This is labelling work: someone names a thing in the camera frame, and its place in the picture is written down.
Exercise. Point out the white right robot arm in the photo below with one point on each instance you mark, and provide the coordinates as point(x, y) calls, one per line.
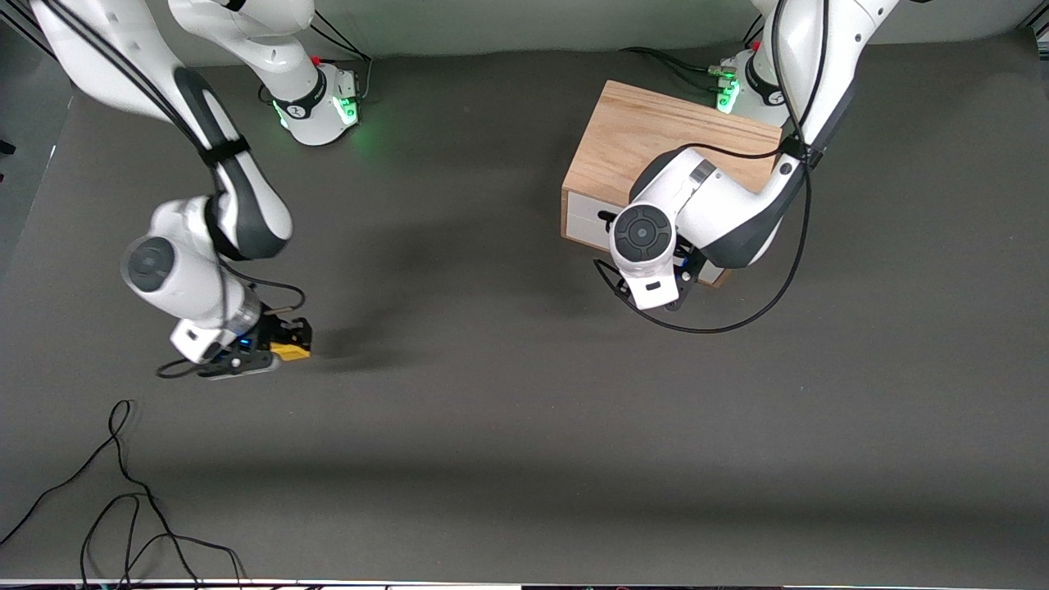
point(246, 188)

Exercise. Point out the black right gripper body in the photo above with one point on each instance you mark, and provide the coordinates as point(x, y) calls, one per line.
point(273, 330)

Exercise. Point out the wooden drawer cabinet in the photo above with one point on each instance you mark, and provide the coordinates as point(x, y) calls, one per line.
point(639, 131)

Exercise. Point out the small black edge clamp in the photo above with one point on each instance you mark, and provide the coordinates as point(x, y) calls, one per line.
point(5, 149)

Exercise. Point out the aluminium frame rail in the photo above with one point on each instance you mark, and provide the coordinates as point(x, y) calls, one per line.
point(20, 20)

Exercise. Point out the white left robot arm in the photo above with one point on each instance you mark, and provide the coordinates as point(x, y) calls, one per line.
point(721, 205)

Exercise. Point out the yellow block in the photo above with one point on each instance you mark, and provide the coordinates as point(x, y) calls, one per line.
point(291, 351)

